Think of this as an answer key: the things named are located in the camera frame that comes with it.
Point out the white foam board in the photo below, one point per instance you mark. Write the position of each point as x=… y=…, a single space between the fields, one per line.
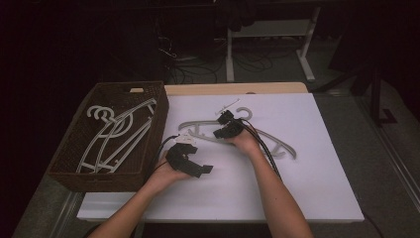
x=297 y=185

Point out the white metal desk frame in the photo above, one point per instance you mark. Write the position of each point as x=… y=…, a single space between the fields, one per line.
x=230 y=56

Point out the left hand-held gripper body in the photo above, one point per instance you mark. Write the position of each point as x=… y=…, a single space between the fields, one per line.
x=176 y=158

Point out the person's left hand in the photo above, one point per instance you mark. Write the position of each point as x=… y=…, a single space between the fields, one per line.
x=165 y=178

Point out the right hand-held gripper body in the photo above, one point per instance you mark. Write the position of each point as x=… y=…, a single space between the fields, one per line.
x=236 y=127

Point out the person's right hand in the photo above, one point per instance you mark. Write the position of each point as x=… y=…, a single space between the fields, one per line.
x=246 y=142

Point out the dark brown woven basket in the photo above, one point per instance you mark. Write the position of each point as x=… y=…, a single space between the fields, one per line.
x=152 y=139

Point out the beige plastic clothes hanger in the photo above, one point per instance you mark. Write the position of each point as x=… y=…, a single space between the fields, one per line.
x=130 y=127
x=198 y=122
x=99 y=107

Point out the dark metal stand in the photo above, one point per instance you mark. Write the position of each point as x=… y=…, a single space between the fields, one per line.
x=374 y=99

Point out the small white plastic piece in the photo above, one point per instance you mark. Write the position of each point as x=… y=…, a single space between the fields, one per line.
x=231 y=105

